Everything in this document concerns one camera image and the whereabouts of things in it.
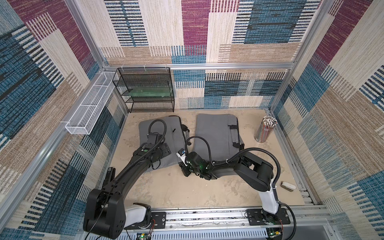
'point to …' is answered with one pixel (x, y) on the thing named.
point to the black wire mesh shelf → (128, 78)
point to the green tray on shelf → (162, 92)
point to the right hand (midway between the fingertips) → (183, 165)
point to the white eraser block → (288, 186)
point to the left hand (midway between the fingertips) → (165, 150)
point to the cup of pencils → (265, 129)
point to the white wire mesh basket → (80, 123)
